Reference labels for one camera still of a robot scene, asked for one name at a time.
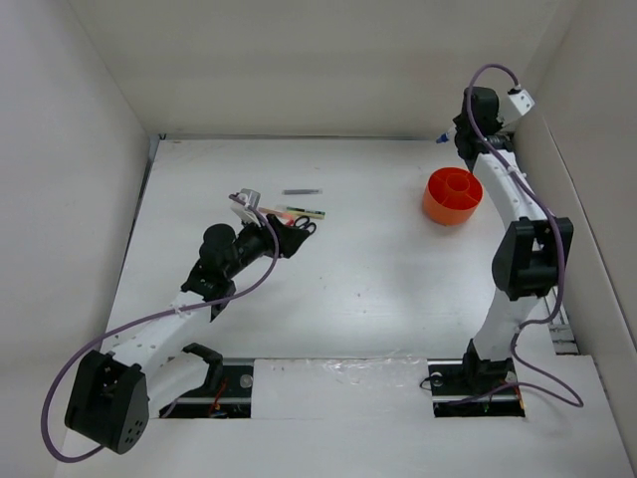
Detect grey purple pen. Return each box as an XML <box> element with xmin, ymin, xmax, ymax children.
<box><xmin>282</xmin><ymin>188</ymin><xmax>322</xmax><ymax>195</ymax></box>

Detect black handled scissors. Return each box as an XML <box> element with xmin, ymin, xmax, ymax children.
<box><xmin>293</xmin><ymin>215</ymin><xmax>317</xmax><ymax>235</ymax></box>

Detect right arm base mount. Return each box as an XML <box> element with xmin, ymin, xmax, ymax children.
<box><xmin>420</xmin><ymin>358</ymin><xmax>526</xmax><ymax>418</ymax></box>

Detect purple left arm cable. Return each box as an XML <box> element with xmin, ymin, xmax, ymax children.
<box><xmin>40</xmin><ymin>196</ymin><xmax>281</xmax><ymax>460</ymax></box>

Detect aluminium rail right side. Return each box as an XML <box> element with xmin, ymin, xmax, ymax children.
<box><xmin>548</xmin><ymin>305</ymin><xmax>580</xmax><ymax>356</ymax></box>

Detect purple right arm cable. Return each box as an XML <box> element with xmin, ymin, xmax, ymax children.
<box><xmin>467</xmin><ymin>63</ymin><xmax>584</xmax><ymax>409</ymax></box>

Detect green yellow highlighter pen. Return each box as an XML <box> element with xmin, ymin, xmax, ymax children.
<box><xmin>280</xmin><ymin>205</ymin><xmax>326</xmax><ymax>220</ymax></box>

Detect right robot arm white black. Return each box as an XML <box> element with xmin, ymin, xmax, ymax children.
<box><xmin>453</xmin><ymin>86</ymin><xmax>574</xmax><ymax>402</ymax></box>

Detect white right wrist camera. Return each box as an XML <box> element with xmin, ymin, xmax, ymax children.
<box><xmin>501</xmin><ymin>86</ymin><xmax>535</xmax><ymax>125</ymax></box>

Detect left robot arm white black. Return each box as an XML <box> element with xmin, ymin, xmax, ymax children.
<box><xmin>65</xmin><ymin>214</ymin><xmax>317</xmax><ymax>454</ymax></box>

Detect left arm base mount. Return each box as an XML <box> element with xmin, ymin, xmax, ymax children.
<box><xmin>158</xmin><ymin>343</ymin><xmax>255</xmax><ymax>419</ymax></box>

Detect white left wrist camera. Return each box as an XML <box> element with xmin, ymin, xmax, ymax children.
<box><xmin>231</xmin><ymin>188</ymin><xmax>261</xmax><ymax>224</ymax></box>

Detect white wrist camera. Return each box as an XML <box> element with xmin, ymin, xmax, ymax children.
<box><xmin>501</xmin><ymin>86</ymin><xmax>535</xmax><ymax>125</ymax></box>
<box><xmin>231</xmin><ymin>188</ymin><xmax>261</xmax><ymax>224</ymax></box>

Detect orange round divided container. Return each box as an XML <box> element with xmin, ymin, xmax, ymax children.
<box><xmin>422</xmin><ymin>167</ymin><xmax>484</xmax><ymax>226</ymax></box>

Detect brown marker pen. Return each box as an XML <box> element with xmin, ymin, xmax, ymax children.
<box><xmin>258</xmin><ymin>207</ymin><xmax>292</xmax><ymax>219</ymax></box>

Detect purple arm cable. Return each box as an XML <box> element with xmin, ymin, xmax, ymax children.
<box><xmin>467</xmin><ymin>63</ymin><xmax>584</xmax><ymax>409</ymax></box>
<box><xmin>40</xmin><ymin>196</ymin><xmax>281</xmax><ymax>460</ymax></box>

